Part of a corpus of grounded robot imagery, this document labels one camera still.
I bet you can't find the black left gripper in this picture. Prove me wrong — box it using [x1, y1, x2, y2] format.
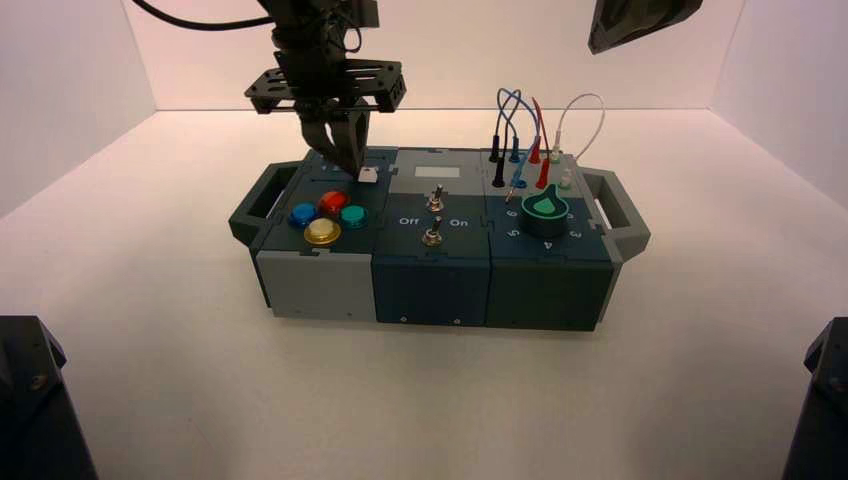
[244, 27, 407, 178]

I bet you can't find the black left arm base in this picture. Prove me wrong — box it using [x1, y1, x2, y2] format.
[0, 315, 99, 480]

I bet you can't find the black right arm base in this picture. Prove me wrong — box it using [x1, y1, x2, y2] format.
[781, 316, 848, 480]

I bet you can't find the red push button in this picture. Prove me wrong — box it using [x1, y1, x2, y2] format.
[318, 190, 351, 217]

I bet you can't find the green push button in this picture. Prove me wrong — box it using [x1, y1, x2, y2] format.
[338, 203, 371, 232]

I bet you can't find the blue push button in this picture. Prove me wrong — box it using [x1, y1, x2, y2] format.
[288, 202, 320, 230]

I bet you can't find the yellow push button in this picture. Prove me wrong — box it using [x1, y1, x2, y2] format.
[303, 217, 344, 247]

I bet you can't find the grey and teal control box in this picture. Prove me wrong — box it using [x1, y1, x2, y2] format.
[227, 145, 652, 333]

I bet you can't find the green rotary knob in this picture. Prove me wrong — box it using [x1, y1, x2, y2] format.
[518, 184, 571, 240]

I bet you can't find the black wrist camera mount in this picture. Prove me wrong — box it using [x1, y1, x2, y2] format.
[343, 0, 381, 30]

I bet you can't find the jumper cable with black plugs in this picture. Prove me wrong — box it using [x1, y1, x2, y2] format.
[488, 87, 525, 189]

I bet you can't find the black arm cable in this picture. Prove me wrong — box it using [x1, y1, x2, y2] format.
[129, 0, 278, 33]

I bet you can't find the jumper cable with blue plugs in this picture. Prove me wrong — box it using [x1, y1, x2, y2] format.
[501, 87, 542, 203]

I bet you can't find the red jumper cable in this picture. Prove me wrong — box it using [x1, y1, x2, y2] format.
[527, 97, 553, 191]

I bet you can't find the white jumper cable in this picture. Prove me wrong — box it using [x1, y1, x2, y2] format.
[549, 92, 607, 189]

